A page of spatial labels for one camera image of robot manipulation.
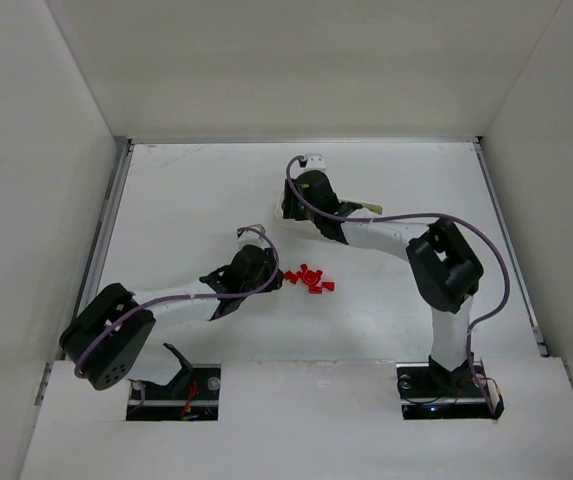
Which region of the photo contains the white three-compartment tray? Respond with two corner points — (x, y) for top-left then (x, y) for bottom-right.
(273, 192), (385, 236)

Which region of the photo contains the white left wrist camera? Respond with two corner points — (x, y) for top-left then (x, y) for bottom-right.
(236, 224), (268, 250)

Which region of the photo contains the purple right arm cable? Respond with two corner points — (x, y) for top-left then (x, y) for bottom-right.
(284, 154), (512, 361)

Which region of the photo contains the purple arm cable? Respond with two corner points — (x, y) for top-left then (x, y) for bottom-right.
(74, 227), (281, 379)
(284, 154), (512, 361)

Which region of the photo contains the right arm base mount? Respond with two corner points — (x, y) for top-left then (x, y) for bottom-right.
(396, 362), (505, 420)

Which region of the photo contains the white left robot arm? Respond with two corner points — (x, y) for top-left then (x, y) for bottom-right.
(59, 244), (283, 391)

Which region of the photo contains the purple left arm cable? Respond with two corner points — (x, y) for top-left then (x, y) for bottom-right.
(74, 227), (281, 379)

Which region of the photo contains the red lego pile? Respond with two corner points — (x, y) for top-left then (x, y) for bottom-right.
(284, 263), (336, 295)

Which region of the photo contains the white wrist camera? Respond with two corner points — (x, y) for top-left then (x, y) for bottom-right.
(300, 153), (326, 172)
(236, 224), (268, 250)

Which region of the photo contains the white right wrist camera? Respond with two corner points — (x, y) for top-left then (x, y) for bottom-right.
(300, 153), (326, 172)

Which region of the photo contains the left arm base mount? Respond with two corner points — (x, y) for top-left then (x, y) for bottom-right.
(125, 343), (222, 422)

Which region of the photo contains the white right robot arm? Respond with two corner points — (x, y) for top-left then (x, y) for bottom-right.
(281, 170), (483, 375)

